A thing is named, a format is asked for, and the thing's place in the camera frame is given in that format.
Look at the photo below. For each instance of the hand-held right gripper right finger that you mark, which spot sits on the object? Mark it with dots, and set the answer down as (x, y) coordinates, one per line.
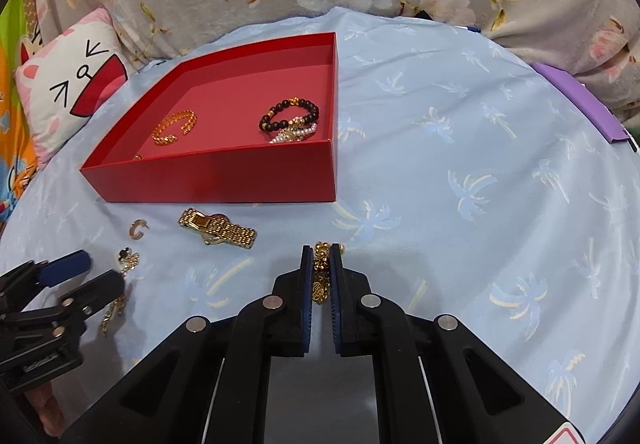
(336, 304)

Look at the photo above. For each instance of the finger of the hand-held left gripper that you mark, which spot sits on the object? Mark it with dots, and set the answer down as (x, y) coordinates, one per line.
(97, 289)
(65, 266)

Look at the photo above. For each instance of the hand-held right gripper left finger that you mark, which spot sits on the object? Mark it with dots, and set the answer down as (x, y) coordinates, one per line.
(306, 304)

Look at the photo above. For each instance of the red cardboard box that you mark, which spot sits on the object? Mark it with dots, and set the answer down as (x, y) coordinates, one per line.
(225, 173)

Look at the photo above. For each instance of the person's left hand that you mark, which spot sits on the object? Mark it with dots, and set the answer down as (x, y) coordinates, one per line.
(47, 411)

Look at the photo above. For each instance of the gold hoop earring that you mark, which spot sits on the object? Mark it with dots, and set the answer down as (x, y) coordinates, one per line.
(133, 230)

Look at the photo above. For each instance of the gold watch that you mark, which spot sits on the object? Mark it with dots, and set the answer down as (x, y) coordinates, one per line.
(235, 231)

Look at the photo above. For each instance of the colourful cartoon cloth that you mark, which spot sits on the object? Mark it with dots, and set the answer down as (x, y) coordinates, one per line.
(10, 123)

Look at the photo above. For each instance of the gold open bangle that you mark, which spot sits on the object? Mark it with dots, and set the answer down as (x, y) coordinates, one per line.
(162, 138)

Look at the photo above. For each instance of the light blue palm-print cloth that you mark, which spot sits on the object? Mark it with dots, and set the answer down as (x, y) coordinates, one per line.
(450, 148)

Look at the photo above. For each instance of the white cat face pillow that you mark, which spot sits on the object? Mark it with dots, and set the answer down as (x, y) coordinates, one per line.
(65, 73)

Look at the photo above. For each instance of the purple flat box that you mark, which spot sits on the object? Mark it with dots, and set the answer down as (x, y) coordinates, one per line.
(590, 103)

